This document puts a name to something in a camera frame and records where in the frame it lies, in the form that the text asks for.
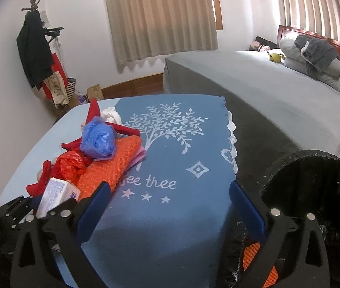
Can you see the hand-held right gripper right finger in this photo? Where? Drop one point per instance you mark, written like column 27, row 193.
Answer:
column 248, row 213

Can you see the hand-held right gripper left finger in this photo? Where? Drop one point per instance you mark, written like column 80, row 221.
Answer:
column 94, row 207

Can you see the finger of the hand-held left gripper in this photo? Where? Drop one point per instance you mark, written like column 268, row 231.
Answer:
column 22, row 213

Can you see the white carton box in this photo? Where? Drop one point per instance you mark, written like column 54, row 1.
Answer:
column 55, row 193

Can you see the red plastic bag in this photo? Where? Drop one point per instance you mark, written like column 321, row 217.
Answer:
column 69, row 166

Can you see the black lined trash bin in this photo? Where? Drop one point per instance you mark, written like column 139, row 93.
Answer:
column 308, row 186

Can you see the red cloth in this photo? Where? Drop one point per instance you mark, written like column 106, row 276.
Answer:
column 93, row 111

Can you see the orange bubble wrap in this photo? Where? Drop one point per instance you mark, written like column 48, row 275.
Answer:
column 109, row 168

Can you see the orange ribbed sheet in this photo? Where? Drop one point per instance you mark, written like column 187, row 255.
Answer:
column 252, row 261

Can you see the pink paper sheet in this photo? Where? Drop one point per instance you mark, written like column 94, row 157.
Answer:
column 139, row 157

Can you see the blue plastic bag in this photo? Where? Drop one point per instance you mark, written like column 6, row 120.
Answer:
column 97, row 139

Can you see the blue tree print tablecloth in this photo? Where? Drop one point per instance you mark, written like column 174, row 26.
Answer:
column 170, row 216

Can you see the purple container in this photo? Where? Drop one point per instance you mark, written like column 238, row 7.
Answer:
column 83, row 100

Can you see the brown paper bag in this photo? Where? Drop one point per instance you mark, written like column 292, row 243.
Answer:
column 95, row 93

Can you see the grey sheeted bed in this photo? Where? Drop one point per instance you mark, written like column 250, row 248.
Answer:
column 278, row 102

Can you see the striped bag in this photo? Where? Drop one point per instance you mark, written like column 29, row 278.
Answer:
column 73, row 90

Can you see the beige tote bag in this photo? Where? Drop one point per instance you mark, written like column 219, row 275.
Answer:
column 57, row 90

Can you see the red paper bag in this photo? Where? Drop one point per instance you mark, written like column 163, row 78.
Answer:
column 57, row 63

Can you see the yellow plush toy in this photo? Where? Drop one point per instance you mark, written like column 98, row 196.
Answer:
column 275, row 57

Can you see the black jacket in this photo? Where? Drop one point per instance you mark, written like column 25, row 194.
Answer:
column 33, row 51

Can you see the grey pillows and blanket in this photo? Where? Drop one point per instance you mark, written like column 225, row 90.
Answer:
column 329, row 73

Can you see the pink bundle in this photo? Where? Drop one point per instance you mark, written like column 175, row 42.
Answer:
column 258, row 46

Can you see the dark grey folded garment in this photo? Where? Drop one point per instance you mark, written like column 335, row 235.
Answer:
column 320, row 49

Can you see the black clothes hanger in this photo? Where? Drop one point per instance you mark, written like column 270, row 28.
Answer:
column 52, row 31

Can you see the beige window curtain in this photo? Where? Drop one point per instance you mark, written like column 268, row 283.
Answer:
column 161, row 18

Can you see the wooden coat rack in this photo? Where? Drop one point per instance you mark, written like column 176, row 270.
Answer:
column 32, row 1

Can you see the beige striped curtain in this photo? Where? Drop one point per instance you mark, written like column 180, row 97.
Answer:
column 311, row 6

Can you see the wooden window frame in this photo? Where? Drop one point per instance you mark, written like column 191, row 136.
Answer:
column 216, row 3

